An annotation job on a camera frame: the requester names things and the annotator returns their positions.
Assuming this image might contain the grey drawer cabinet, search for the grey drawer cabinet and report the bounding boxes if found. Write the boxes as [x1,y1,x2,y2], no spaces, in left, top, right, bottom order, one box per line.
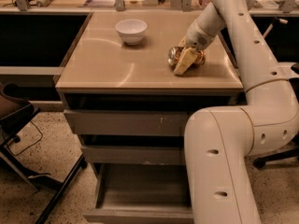
[53,9,246,224]

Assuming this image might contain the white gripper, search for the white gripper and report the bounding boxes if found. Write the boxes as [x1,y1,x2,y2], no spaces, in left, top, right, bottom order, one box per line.
[174,20,217,75]

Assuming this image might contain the grey top drawer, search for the grey top drawer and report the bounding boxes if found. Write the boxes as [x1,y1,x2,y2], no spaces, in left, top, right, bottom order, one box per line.
[64,109,189,136]

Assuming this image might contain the grey open bottom drawer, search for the grey open bottom drawer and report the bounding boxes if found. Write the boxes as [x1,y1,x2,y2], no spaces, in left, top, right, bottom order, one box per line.
[83,164,193,224]

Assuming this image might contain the black chair base right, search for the black chair base right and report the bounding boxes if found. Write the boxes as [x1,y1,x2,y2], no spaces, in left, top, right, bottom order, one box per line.
[253,148,299,169]

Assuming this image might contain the white ceramic bowl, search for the white ceramic bowl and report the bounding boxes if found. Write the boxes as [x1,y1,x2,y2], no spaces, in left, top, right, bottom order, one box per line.
[115,19,148,45]

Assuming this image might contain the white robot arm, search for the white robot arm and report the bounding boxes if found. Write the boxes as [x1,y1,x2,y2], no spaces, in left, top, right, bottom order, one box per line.
[184,0,299,224]

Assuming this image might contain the dark office chair left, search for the dark office chair left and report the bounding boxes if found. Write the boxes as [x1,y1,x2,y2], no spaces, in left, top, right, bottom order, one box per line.
[0,82,88,224]

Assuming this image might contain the grey middle drawer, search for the grey middle drawer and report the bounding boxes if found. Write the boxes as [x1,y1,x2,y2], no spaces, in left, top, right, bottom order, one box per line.
[81,146,185,165]

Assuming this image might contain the black floor cable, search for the black floor cable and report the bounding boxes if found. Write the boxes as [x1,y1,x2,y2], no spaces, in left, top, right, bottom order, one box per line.
[5,120,44,158]

